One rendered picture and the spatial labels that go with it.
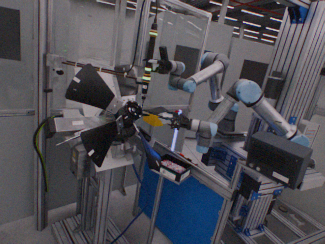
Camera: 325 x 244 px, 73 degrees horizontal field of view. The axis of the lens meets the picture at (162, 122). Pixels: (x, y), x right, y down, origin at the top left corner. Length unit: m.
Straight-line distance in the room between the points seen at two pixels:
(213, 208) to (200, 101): 2.96
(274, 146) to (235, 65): 4.00
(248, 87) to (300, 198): 1.85
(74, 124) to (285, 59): 1.47
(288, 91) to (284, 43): 0.35
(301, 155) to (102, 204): 1.24
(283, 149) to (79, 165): 1.24
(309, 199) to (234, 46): 3.26
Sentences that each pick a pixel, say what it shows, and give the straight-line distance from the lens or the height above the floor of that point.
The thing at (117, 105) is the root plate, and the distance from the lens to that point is 1.30.
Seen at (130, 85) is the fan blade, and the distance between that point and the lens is 1.41.
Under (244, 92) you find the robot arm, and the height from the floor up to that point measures 1.43.
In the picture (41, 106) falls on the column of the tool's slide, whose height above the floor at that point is 1.07.
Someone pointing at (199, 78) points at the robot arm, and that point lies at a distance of 1.49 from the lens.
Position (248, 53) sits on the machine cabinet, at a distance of 5.23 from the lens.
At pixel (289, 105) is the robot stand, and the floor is 1.36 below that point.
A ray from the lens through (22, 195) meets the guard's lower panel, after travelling 2.19.
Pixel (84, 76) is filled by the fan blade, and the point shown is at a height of 1.37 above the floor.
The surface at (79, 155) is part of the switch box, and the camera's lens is 1.60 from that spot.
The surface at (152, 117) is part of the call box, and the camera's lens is 1.79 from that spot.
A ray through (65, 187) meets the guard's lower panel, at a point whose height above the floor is 0.25.
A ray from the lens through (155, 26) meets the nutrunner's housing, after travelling 1.31.
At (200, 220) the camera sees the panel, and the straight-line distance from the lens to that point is 1.70.
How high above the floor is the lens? 1.56
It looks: 17 degrees down
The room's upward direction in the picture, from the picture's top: 10 degrees clockwise
